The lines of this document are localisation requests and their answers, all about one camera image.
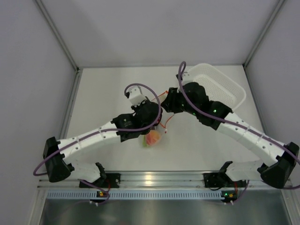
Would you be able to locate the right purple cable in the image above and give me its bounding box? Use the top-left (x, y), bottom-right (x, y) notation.
top-left (178, 61), bottom-right (300, 189)

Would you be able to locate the aluminium mounting rail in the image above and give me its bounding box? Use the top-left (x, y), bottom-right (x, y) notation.
top-left (37, 170), bottom-right (291, 188)

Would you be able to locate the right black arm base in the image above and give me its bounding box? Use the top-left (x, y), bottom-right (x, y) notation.
top-left (203, 172), bottom-right (223, 188)

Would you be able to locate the white perforated plastic basket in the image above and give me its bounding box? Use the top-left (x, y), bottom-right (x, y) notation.
top-left (187, 63), bottom-right (246, 110)

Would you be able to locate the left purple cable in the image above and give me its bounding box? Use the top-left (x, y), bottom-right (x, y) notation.
top-left (32, 83), bottom-right (162, 176)

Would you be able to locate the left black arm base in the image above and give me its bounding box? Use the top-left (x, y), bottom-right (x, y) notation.
top-left (102, 173), bottom-right (121, 188)

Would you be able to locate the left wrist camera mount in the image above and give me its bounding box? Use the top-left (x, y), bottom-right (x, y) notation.
top-left (125, 85), bottom-right (147, 107)

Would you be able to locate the white slotted cable duct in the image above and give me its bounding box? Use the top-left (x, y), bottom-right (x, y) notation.
top-left (47, 189), bottom-right (229, 200)

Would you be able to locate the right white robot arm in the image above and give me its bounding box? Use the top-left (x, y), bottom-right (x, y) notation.
top-left (161, 82), bottom-right (299, 189)

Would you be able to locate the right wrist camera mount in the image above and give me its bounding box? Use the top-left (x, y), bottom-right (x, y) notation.
top-left (176, 72), bottom-right (192, 85)

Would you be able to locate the purple cable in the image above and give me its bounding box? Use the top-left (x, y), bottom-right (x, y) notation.
top-left (32, 83), bottom-right (162, 176)
top-left (178, 61), bottom-right (300, 189)

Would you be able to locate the orange fake peach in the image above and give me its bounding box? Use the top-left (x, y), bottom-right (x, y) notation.
top-left (144, 130), bottom-right (162, 147)

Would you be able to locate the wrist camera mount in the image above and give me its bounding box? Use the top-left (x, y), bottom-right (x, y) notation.
top-left (125, 85), bottom-right (147, 107)
top-left (176, 72), bottom-right (192, 85)

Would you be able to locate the clear zip top bag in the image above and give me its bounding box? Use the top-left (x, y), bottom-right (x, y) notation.
top-left (138, 91), bottom-right (175, 149)

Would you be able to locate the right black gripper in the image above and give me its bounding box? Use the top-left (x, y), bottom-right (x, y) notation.
top-left (162, 87), bottom-right (199, 117)

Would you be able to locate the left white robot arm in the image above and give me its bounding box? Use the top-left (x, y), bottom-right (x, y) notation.
top-left (43, 100), bottom-right (162, 187)

